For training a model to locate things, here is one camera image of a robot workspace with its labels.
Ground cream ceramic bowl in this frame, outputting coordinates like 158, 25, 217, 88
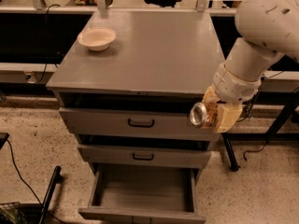
77, 27, 116, 51

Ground grey top drawer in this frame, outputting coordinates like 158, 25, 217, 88
59, 107, 220, 142

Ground grey drawer cabinet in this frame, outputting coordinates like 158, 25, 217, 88
46, 8, 238, 173

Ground grey open bottom drawer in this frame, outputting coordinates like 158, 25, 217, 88
78, 164, 206, 224

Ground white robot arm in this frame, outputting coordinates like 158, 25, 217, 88
190, 0, 299, 133

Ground grey middle drawer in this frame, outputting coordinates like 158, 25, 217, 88
78, 145, 211, 169

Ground wire basket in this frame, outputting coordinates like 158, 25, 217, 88
0, 202, 28, 224

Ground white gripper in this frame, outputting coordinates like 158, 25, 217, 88
202, 63, 261, 133

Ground black hanging cable left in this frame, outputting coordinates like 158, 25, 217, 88
36, 3, 62, 83

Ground black floor cable left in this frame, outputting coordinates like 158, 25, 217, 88
6, 138, 68, 224

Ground black table leg frame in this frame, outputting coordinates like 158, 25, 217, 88
222, 89, 299, 172

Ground black stand leg left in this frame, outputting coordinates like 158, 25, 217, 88
38, 166, 62, 224

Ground orange soda can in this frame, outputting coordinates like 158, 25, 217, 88
190, 103, 218, 128

